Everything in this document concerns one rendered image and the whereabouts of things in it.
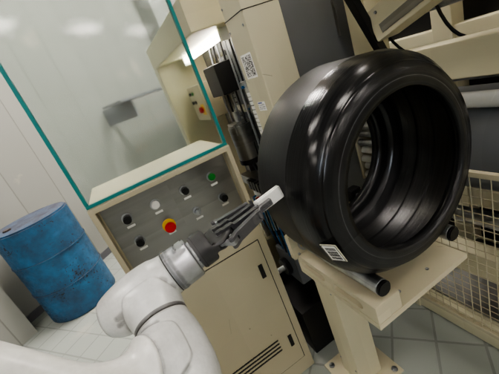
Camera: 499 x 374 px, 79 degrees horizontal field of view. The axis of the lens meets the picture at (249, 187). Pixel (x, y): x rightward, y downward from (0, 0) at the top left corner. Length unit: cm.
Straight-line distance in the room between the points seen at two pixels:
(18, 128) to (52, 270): 164
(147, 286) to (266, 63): 70
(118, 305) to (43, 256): 256
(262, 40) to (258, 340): 127
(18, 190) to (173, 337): 348
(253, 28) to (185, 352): 82
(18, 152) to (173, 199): 295
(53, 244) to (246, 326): 210
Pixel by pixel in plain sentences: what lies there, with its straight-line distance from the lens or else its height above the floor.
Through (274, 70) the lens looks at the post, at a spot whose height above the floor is 147.
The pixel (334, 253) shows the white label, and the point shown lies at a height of 108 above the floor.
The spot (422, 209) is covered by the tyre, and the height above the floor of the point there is 95.
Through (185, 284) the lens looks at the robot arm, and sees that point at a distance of 64.
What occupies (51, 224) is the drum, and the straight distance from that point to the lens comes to 314.
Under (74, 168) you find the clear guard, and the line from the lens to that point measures 113.
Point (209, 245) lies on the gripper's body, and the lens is 62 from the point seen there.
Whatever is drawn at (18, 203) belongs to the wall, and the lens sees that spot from 390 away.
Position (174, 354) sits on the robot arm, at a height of 116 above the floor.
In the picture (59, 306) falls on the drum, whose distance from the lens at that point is 339.
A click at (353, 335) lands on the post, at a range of 154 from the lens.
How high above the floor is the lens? 151
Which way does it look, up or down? 21 degrees down
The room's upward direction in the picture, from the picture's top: 21 degrees counter-clockwise
